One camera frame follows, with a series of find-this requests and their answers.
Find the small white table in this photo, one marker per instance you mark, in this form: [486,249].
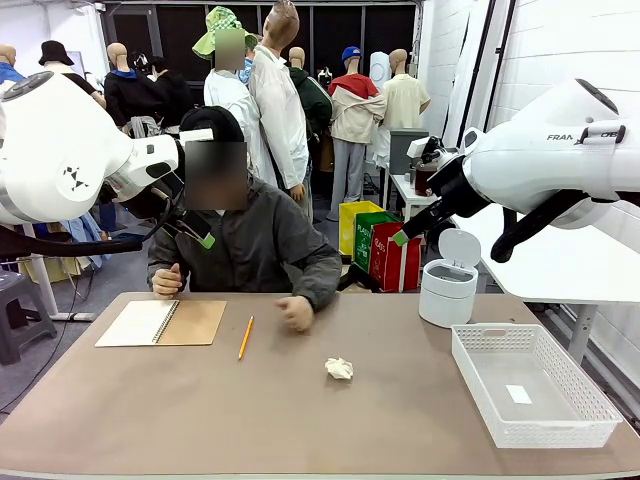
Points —
[406,192]

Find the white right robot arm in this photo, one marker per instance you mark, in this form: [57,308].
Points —
[540,165]

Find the mannequin in red beige jacket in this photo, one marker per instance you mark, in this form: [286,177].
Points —
[355,110]

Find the green sorting bag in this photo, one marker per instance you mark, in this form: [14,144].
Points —
[362,245]

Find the mannequin in cream shirt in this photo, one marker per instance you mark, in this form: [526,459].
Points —
[405,100]

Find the black wall pipe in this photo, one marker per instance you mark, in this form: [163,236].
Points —
[502,65]
[482,85]

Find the person's left forearm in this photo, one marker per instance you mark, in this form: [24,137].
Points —
[322,285]

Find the tall mannequin in white shirt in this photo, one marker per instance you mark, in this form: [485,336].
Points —
[280,100]

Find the white label in basket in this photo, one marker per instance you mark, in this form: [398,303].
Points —
[518,394]

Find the green checked sun hat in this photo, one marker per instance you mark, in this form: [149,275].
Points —
[210,35]

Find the white paper ball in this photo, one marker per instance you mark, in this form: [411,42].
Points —
[339,368]

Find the white desk leg frame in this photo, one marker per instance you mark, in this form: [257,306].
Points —
[42,280]

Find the white oval panel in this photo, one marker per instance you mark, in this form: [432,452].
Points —
[380,70]

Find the grey plastic stool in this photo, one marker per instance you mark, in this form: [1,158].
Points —
[25,320]

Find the mannequin in black tee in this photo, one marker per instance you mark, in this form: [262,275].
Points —
[80,82]

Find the mannequin in blue shirt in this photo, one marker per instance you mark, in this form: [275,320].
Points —
[7,70]

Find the red sorting bag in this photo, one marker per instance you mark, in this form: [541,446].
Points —
[395,265]

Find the background person in black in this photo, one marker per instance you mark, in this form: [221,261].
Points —
[172,95]

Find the black floor stand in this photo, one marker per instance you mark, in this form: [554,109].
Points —
[357,277]

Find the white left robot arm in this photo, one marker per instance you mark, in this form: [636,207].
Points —
[50,150]

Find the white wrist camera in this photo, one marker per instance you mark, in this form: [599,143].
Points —
[181,147]
[417,147]

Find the black baseball cap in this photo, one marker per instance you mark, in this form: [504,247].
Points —
[215,120]

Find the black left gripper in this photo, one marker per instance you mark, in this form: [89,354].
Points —
[160,200]

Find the large white table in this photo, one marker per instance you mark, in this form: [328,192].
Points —
[550,270]

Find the mannequin in dark green hoodie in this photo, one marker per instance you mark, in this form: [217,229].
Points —
[315,100]

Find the grey cabinet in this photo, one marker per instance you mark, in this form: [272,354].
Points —
[405,150]

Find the yellow sorting bag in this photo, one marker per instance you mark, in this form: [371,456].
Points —
[347,225]

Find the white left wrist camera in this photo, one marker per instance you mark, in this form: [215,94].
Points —
[181,147]

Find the white round lidded bin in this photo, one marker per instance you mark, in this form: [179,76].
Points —
[445,300]

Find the person's right hand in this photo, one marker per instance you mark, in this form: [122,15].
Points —
[167,281]

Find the white perforated plastic basket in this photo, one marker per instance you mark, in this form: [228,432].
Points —
[545,435]

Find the person's head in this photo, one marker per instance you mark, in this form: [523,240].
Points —
[215,175]

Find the grey jacket torso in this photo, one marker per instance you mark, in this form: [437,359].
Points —
[260,250]

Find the spiral notebook with brown cover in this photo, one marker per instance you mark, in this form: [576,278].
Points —
[195,322]

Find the black bucket hat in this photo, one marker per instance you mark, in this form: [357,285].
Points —
[55,52]

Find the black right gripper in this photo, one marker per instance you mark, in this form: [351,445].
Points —
[460,190]

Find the person's left hand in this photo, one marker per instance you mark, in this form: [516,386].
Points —
[299,314]

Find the hanging blue and beige clothes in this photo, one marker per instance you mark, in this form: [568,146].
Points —
[85,235]

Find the black goggles headset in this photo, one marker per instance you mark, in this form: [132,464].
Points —
[141,60]

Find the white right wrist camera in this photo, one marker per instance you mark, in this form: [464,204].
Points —
[417,147]

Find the dark brown jug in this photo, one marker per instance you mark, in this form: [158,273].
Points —
[422,182]

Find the blue cap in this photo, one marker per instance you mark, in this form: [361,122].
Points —
[351,52]

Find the mannequin in white coat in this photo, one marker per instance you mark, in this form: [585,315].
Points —
[227,95]

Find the grey backpack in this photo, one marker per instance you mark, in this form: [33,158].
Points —
[142,126]

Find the yellow pencil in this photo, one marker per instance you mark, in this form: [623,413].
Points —
[245,337]

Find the mannequin in black jacket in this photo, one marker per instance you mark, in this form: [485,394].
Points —
[125,95]

